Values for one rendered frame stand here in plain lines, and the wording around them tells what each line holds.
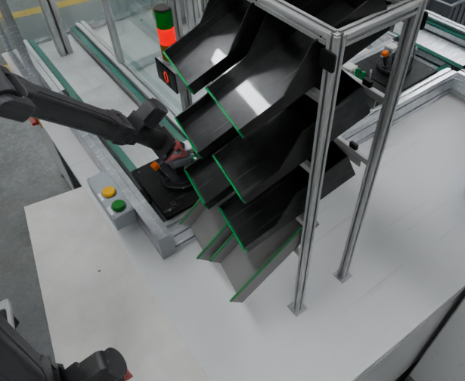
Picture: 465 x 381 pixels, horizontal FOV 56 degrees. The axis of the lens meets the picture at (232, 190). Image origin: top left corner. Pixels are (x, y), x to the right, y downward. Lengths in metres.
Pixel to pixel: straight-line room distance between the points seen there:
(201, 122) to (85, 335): 0.66
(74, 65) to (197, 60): 1.36
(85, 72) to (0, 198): 1.23
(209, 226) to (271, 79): 0.55
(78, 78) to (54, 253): 0.88
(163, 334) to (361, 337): 0.52
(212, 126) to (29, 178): 2.25
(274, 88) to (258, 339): 0.70
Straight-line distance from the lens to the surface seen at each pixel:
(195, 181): 1.07
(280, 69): 0.76
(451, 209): 1.56
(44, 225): 1.55
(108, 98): 1.89
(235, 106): 0.74
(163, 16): 1.31
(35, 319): 2.43
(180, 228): 1.29
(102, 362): 0.83
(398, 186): 1.57
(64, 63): 2.20
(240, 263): 1.11
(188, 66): 0.85
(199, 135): 0.94
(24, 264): 2.63
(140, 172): 1.44
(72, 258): 1.43
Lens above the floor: 1.97
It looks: 48 degrees down
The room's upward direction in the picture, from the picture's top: 4 degrees counter-clockwise
